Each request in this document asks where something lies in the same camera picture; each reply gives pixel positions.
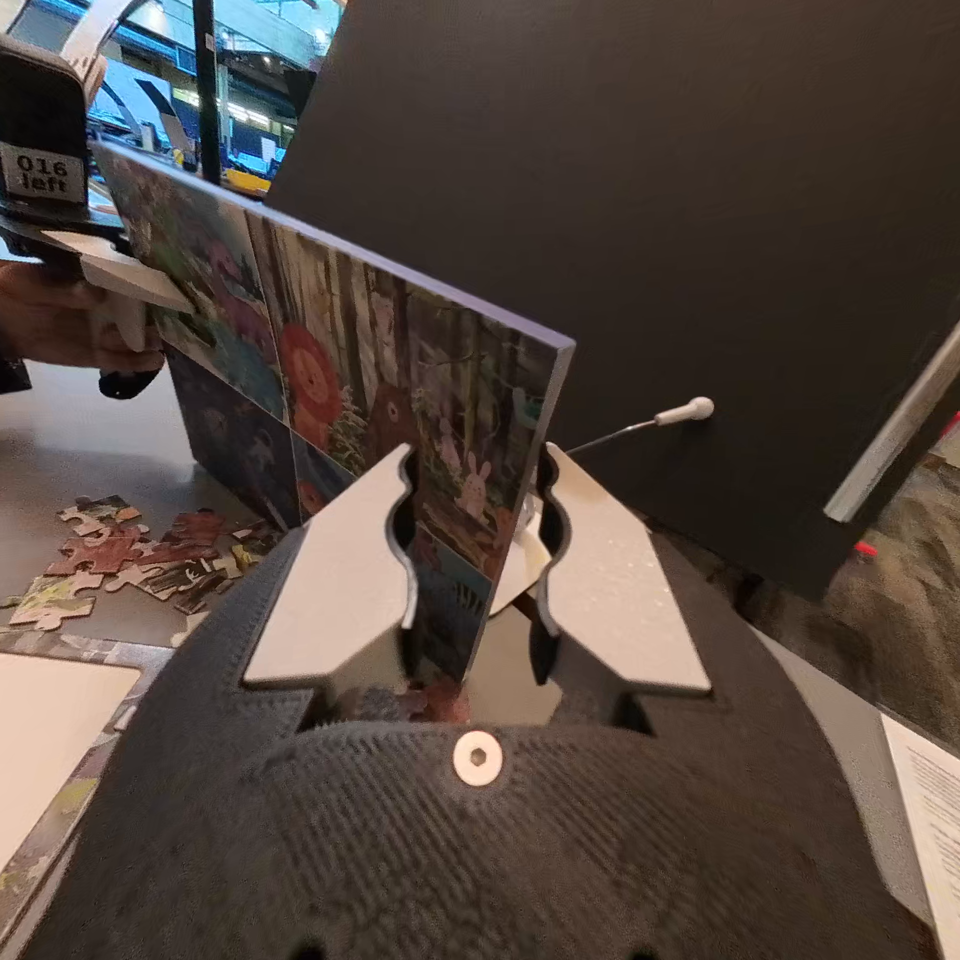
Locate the silver metal strip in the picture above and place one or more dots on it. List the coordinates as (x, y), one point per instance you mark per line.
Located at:
(892, 427)

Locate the white paper sheet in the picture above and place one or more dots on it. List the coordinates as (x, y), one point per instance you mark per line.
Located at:
(930, 825)

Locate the illustrated puzzle box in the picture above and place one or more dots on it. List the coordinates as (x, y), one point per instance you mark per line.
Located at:
(337, 337)

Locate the white tipped metal rod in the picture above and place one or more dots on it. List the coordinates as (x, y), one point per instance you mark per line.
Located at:
(686, 410)

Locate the black pole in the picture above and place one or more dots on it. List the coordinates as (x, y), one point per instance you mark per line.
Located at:
(206, 90)

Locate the small red object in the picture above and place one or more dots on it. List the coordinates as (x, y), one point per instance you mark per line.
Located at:
(866, 550)

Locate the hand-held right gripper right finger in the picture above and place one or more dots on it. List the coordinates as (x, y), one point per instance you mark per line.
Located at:
(622, 600)

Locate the person's left hand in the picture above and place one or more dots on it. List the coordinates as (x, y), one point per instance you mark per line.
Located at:
(45, 315)

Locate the person's left forearm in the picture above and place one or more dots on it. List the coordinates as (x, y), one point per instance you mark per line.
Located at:
(11, 375)

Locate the black panel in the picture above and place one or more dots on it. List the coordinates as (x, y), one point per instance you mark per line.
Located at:
(675, 187)

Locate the puzzle tray with printed frame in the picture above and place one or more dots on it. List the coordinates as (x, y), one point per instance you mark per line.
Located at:
(45, 735)

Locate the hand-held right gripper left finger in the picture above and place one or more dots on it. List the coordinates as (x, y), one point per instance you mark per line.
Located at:
(330, 600)

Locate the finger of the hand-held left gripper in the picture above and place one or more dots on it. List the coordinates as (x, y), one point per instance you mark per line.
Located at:
(120, 274)

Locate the pile of puzzle pieces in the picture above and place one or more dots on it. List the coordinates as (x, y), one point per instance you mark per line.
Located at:
(97, 555)

